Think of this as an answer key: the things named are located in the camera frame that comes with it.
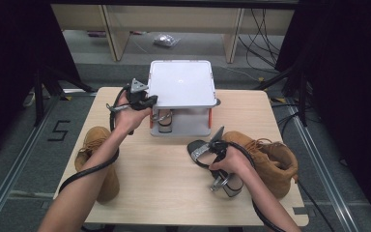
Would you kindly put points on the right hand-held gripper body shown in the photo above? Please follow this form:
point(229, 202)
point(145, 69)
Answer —
point(219, 145)

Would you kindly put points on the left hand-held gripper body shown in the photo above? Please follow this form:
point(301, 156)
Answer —
point(136, 95)

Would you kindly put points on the white two-tier shoe rack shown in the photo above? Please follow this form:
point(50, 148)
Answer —
point(180, 83)

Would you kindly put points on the tan suede boot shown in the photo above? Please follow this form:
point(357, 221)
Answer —
point(91, 138)
point(270, 167)

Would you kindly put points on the person's right hand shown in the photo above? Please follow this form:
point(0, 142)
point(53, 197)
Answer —
point(235, 161)

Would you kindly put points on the person's left hand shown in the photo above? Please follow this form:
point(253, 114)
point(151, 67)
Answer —
point(130, 119)

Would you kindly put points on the clear plastic bag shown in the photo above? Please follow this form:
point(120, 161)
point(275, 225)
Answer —
point(166, 40)

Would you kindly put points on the beige wooden desk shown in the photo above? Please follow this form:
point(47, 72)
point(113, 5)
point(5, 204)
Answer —
point(174, 19)

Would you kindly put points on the black metal stand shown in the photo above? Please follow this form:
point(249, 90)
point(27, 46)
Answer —
point(39, 103)
point(302, 103)

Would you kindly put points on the black curtain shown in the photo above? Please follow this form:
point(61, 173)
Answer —
point(13, 64)
point(351, 80)

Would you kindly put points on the aluminium floor rail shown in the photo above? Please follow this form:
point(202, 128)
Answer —
point(322, 174)
point(16, 167)

